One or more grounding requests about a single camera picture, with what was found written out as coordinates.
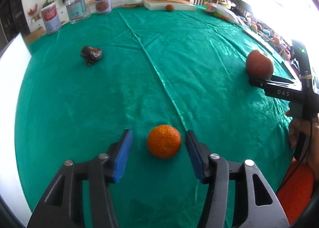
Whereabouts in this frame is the orange fuzzy sleeve forearm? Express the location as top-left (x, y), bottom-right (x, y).
top-left (277, 164), bottom-right (315, 225)

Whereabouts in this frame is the large red apple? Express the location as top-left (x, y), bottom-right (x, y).
top-left (245, 50), bottom-right (274, 79)

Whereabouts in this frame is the small orange mandarin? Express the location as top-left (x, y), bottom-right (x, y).
top-left (147, 125), bottom-right (182, 159)

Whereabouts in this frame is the clear glass jar gold lid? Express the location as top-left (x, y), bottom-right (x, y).
top-left (64, 0), bottom-right (91, 24)

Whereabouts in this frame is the person's right hand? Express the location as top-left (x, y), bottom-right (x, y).
top-left (285, 110), bottom-right (319, 176)

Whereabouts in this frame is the white cardboard box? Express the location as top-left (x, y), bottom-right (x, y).
top-left (1, 34), bottom-right (31, 227)

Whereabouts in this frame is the green satin tablecloth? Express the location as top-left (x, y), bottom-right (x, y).
top-left (15, 7), bottom-right (293, 227)

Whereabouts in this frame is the red white tin can left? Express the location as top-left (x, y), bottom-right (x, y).
top-left (40, 3), bottom-right (61, 35)

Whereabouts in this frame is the dark wrinkled fruit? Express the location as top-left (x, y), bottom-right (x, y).
top-left (81, 46), bottom-right (102, 65)

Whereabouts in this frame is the white snack bag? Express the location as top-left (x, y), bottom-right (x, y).
top-left (204, 2), bottom-right (239, 24)

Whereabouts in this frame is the small brown round fruit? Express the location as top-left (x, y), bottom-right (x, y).
top-left (165, 4), bottom-right (175, 12)

